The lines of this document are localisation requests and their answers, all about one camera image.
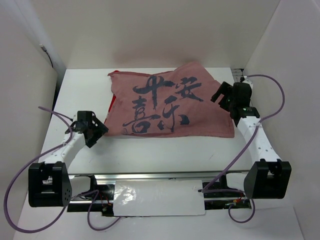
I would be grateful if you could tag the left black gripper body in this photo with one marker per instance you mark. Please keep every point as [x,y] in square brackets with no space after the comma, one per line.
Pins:
[97,131]

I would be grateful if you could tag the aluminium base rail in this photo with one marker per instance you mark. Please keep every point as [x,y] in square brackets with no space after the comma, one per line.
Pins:
[105,183]

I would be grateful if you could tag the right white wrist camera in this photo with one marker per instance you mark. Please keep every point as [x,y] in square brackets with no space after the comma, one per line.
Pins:
[246,80]

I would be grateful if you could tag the white cover plate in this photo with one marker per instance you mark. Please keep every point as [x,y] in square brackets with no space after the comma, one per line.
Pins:
[158,198]

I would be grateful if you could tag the red printed pillowcase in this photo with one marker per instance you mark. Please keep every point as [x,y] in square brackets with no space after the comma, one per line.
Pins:
[168,104]

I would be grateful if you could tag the aluminium side frame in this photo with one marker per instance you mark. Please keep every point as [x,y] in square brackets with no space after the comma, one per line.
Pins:
[237,74]

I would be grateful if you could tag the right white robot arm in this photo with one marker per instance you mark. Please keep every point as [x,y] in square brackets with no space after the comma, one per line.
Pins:
[269,176]

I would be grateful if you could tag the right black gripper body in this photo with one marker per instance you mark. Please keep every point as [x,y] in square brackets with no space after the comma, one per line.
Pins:
[233,104]

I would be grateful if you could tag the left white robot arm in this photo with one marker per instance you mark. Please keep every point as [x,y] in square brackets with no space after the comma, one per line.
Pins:
[49,183]

